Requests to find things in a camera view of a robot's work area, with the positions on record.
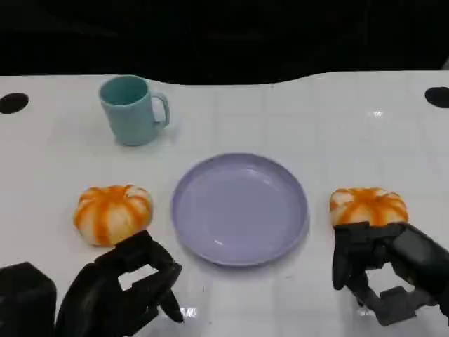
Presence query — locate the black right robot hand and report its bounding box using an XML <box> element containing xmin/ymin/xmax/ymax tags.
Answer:
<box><xmin>331</xmin><ymin>220</ymin><xmax>449</xmax><ymax>326</ymax></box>

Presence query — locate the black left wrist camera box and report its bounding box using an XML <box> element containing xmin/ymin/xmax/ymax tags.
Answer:
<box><xmin>0</xmin><ymin>262</ymin><xmax>58</xmax><ymax>337</ymax></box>

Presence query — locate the pale green mug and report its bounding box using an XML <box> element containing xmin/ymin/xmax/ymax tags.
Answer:
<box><xmin>98</xmin><ymin>74</ymin><xmax>172</xmax><ymax>147</ymax></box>

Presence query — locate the black backdrop cloth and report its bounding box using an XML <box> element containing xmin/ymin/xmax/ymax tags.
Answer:
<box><xmin>0</xmin><ymin>0</ymin><xmax>449</xmax><ymax>87</ymax></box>

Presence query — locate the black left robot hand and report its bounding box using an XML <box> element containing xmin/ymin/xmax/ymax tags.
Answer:
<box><xmin>54</xmin><ymin>230</ymin><xmax>185</xmax><ymax>337</ymax></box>

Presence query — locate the lilac plate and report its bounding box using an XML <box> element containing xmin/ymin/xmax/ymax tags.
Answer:
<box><xmin>170</xmin><ymin>152</ymin><xmax>310</xmax><ymax>267</ymax></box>

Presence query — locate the orange white toy bread roll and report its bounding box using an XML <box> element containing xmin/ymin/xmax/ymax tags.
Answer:
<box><xmin>329</xmin><ymin>187</ymin><xmax>409</xmax><ymax>231</ymax></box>
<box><xmin>73</xmin><ymin>183</ymin><xmax>154</xmax><ymax>247</ymax></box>

